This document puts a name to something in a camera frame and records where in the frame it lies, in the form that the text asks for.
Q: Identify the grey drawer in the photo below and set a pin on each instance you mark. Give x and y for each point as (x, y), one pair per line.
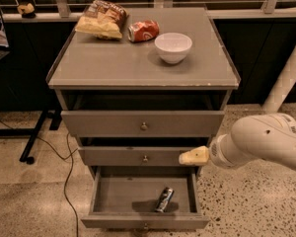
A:
(126, 197)
(142, 151)
(143, 116)

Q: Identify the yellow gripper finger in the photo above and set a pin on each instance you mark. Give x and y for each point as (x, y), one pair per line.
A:
(198, 156)

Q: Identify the grey middle drawer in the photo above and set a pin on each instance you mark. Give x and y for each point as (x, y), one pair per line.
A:
(142, 151)

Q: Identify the black desk leg frame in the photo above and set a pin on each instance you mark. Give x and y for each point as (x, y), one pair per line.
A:
(32, 133)

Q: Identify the grey drawer cabinet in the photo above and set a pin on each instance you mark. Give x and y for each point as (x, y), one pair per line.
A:
(103, 67)

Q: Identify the white diagonal pole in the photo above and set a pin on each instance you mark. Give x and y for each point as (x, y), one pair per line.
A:
(283, 85)

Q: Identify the white ceramic bowl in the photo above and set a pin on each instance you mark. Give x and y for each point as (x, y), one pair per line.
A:
(173, 47)

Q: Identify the grey top drawer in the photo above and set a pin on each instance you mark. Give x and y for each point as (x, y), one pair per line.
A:
(143, 116)

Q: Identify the grey bottom drawer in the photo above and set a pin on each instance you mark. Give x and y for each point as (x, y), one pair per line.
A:
(126, 197)

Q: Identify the small yellow object on ledge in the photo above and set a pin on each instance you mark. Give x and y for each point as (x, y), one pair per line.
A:
(26, 10)

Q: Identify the crushed orange soda can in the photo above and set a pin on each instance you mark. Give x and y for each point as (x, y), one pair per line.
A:
(143, 31)

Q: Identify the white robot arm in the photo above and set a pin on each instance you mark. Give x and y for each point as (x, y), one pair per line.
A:
(268, 137)

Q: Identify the dark redbull can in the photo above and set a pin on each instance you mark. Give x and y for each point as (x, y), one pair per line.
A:
(164, 199)

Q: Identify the yellow chip bag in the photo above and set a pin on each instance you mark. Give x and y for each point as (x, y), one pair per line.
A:
(103, 19)

